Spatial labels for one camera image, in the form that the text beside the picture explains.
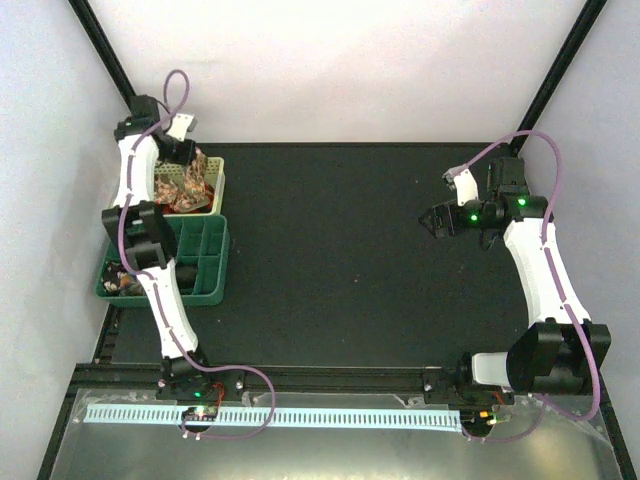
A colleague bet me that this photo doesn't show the floral patterned tie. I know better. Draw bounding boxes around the floral patterned tie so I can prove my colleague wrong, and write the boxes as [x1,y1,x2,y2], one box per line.
[154,148,210,214]

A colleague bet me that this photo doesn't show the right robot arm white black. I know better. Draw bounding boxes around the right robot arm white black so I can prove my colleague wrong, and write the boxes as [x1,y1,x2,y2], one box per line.
[419,158,611,403]

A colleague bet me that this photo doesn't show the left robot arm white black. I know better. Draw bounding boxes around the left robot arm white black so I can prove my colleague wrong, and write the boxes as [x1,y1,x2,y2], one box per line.
[101,95,215,399]

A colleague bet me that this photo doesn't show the cream perforated basket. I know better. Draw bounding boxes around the cream perforated basket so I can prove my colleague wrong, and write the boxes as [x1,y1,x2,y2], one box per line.
[159,155,226,217]

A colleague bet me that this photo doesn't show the green divided organizer tray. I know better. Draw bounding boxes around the green divided organizer tray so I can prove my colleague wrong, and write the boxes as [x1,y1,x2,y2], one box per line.
[94,215,230,308]

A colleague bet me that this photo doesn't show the black rolled tie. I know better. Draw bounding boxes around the black rolled tie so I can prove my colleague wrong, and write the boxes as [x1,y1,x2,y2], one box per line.
[175,263,198,295]

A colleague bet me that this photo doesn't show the dark floral rolled tie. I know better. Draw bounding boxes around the dark floral rolled tie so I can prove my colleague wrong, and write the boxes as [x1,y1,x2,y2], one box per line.
[100,262,143,297]

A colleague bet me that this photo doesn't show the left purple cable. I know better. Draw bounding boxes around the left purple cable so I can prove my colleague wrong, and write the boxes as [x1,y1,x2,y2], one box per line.
[117,69,276,441]

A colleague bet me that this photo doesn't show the purple cable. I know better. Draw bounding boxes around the purple cable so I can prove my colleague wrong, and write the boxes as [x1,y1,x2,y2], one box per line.
[117,69,276,441]
[452,130,601,444]

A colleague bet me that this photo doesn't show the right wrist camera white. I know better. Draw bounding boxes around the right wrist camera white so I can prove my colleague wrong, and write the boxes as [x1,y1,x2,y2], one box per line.
[442,166,479,207]

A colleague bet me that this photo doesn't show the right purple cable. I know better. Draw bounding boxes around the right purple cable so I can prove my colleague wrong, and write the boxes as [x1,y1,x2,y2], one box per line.
[452,130,601,444]

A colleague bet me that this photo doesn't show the left black frame post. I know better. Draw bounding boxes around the left black frame post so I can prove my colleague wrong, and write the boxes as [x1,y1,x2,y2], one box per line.
[68,0,136,107]

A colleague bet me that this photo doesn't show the black frame post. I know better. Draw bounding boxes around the black frame post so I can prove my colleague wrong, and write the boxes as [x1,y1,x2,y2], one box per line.
[518,0,608,131]
[68,0,136,107]

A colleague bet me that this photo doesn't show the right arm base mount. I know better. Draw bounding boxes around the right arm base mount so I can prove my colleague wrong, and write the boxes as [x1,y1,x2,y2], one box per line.
[422,368,514,408]

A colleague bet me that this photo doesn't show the white slotted cable duct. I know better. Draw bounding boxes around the white slotted cable duct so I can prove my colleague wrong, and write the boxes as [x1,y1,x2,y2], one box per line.
[83,404,462,433]

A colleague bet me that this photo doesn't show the black aluminium front rail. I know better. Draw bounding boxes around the black aluminium front rail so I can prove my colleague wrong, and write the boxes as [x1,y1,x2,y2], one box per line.
[70,364,434,396]

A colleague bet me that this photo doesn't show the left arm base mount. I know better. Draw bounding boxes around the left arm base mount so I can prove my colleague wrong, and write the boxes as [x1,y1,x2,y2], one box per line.
[155,369,246,404]

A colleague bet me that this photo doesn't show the right black frame post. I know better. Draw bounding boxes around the right black frame post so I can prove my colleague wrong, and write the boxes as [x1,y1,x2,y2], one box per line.
[518,0,608,131]

